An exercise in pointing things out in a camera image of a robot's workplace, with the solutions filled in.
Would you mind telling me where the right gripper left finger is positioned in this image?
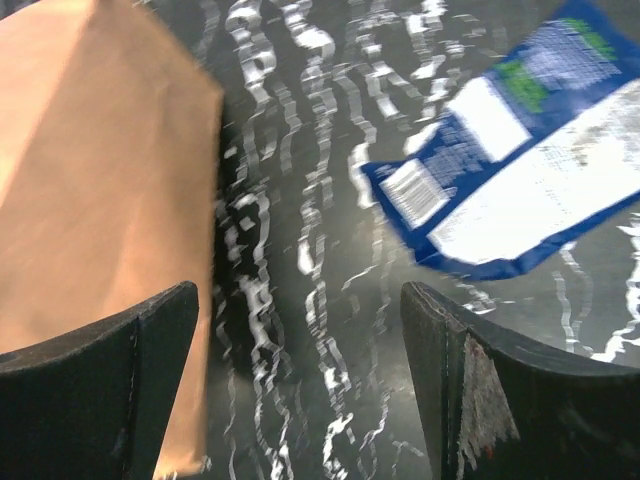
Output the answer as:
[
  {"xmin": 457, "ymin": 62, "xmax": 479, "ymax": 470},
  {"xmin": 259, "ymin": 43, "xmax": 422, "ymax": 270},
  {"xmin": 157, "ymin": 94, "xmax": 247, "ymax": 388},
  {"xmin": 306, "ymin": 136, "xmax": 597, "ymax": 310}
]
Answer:
[{"xmin": 1, "ymin": 282, "xmax": 199, "ymax": 479}]

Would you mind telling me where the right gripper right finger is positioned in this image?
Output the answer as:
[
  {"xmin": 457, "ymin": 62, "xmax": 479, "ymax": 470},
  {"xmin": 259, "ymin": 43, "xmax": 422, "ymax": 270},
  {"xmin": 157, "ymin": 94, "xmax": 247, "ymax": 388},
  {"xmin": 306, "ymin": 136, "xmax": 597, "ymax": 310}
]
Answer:
[{"xmin": 400, "ymin": 282, "xmax": 639, "ymax": 479}]

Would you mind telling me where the blue white snack packet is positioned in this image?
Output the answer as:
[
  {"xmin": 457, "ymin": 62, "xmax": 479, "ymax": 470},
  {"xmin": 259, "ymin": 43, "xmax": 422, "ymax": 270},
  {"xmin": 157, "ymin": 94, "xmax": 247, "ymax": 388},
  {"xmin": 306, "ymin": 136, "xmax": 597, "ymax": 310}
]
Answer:
[{"xmin": 361, "ymin": 1, "xmax": 639, "ymax": 280}]

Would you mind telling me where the brown paper bag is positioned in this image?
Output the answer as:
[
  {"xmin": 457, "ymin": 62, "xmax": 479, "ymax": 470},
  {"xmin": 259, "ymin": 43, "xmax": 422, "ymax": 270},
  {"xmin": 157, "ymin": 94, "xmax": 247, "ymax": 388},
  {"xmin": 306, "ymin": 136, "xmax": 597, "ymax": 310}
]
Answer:
[{"xmin": 1, "ymin": 1, "xmax": 223, "ymax": 479}]

